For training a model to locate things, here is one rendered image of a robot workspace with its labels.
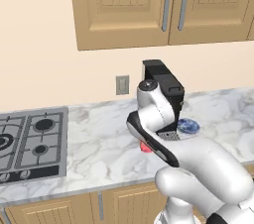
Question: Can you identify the wooden base cupboard door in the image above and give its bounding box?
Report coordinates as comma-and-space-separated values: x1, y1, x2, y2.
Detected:
100, 181, 171, 224
3, 191, 104, 224

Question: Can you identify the grey wall socket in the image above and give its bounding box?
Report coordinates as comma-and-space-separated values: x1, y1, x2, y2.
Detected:
115, 74, 131, 96

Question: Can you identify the grey base cupboard handle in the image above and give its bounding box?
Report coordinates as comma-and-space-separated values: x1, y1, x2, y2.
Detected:
97, 191, 105, 222

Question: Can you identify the red mug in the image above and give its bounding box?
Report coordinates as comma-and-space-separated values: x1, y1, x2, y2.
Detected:
140, 141, 153, 154

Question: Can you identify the blue saucer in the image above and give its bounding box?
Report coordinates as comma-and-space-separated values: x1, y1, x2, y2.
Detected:
177, 117, 201, 135

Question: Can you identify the wooden wall cupboard door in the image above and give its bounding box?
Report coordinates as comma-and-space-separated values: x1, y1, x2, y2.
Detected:
67, 0, 177, 52
168, 0, 254, 47

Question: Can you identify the grey gas hob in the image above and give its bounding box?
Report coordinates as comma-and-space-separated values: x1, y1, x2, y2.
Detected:
0, 106, 69, 185

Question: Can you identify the black coffee machine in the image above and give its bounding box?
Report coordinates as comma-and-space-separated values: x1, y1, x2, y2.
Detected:
142, 58, 186, 142

